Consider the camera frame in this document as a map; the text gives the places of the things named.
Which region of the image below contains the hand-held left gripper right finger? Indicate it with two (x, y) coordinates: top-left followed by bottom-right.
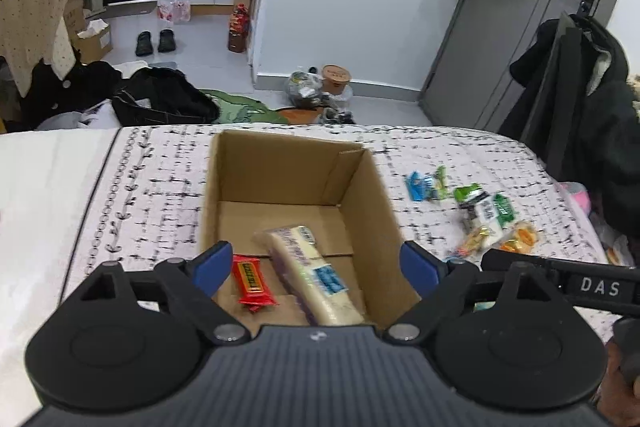
(384, 241), (557, 346)

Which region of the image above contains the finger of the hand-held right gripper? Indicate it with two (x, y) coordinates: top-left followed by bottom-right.
(481, 248), (566, 275)

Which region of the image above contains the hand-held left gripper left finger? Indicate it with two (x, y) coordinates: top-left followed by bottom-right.
(80, 241), (251, 347)

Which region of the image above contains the orange clear snack packet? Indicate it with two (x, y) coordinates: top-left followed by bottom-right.
(498, 221), (540, 254)

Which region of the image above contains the green dark snack packet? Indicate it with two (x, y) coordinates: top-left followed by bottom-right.
(491, 194), (517, 229)

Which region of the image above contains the black white snack packet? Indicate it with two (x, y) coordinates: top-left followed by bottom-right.
(459, 201), (497, 232)

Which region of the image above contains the brown cardboard box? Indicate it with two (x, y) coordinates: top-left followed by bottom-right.
(199, 130), (423, 342)

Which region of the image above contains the person's right hand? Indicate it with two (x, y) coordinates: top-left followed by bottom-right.
(594, 316), (640, 425)

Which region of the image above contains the yellow red snack packet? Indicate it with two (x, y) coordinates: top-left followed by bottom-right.
(445, 227), (503, 261)

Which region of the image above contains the red snack bar packet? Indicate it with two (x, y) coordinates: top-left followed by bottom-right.
(231, 255), (279, 314)

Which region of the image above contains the clear crumpled plastic bag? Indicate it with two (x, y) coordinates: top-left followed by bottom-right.
(592, 211), (637, 269)

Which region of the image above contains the green silver snack packet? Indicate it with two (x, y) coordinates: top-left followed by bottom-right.
(453, 183), (490, 208)

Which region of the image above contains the blue snack packet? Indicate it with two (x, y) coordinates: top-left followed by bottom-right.
(406, 172), (437, 202)

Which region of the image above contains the white black patterned blanket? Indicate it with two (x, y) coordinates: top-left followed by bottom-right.
(59, 124), (603, 348)

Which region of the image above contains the pink plush toy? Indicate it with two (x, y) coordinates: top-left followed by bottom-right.
(557, 181), (592, 214)

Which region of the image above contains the long white snack packet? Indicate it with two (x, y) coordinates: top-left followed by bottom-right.
(254, 225), (365, 327)

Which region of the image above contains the green cartoon floor mat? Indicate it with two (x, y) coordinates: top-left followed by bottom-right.
(202, 89), (290, 126)

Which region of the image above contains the black coat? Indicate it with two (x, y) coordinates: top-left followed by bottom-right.
(497, 13), (640, 253)

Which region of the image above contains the grey sneaker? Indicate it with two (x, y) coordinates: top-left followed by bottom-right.
(318, 106), (357, 126)

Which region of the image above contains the brown round floor mat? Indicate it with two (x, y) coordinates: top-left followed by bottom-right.
(275, 106), (323, 126)

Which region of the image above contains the black bag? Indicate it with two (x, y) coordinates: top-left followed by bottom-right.
(111, 67), (221, 127)

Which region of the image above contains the white bed sheet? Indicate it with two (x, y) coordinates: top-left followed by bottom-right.
(0, 129), (122, 410)

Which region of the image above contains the clear plastic trash bag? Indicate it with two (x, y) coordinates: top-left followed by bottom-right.
(284, 71), (327, 108)

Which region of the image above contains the brown instant noodle cup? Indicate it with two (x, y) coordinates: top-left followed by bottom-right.
(321, 64), (353, 94)

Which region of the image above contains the black clothes pile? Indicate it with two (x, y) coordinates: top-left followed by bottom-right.
(19, 61), (124, 130)

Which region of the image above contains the grey door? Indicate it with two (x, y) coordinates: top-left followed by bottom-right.
(419, 0), (623, 138)

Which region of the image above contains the dark oil bottle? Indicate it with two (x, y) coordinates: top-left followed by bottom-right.
(228, 4), (251, 53)

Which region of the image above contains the open cardboard floor box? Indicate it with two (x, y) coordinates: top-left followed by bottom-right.
(66, 19), (114, 64)

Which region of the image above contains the plastic bag of bottles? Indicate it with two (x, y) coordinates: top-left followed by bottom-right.
(157, 0), (192, 26)

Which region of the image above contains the beige dotted cloth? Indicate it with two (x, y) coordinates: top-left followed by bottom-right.
(0, 0), (77, 98)

